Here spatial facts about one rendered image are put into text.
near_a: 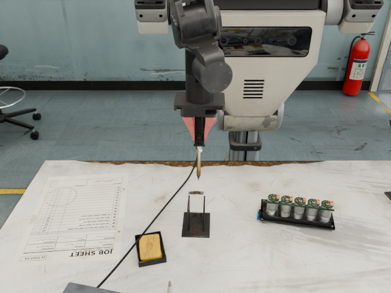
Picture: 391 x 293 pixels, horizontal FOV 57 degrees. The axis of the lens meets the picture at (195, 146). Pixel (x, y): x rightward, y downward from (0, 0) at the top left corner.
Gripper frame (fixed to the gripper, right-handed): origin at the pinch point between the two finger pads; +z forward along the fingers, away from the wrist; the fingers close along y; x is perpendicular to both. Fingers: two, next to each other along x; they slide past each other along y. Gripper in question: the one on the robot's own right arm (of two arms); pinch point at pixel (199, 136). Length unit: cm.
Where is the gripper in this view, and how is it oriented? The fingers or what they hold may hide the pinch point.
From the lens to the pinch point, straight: 77.9
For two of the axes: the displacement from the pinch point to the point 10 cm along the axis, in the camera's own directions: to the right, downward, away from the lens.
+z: 0.0, 8.5, 5.3
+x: 0.4, -5.3, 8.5
